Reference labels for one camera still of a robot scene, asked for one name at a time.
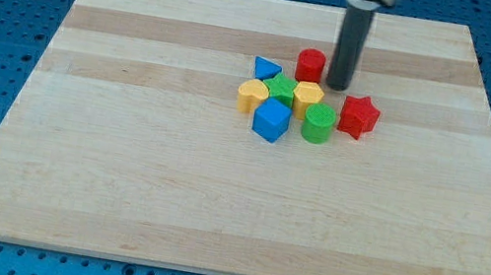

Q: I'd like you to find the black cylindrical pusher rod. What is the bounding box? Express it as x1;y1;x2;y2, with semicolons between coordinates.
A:
326;4;376;92

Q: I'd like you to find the red star block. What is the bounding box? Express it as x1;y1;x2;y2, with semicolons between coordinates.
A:
337;95;381;140

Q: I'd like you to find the yellow hexagon block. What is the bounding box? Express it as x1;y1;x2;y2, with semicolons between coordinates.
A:
292;81;324;120

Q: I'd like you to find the green star block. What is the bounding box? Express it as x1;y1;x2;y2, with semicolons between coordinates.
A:
263;73;298;107

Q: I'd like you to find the red cylinder block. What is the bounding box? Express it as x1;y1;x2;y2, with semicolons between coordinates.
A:
295;48;326;83

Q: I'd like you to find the green cylinder block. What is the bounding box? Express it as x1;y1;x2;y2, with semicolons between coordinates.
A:
301;103;337;144

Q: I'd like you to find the blue triangle block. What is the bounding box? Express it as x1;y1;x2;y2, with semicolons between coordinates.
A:
254;56;283;81

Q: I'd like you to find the blue cube block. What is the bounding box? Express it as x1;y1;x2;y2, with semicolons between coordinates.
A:
251;98;292;143

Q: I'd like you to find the wooden board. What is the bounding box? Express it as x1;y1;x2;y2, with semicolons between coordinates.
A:
0;0;491;275

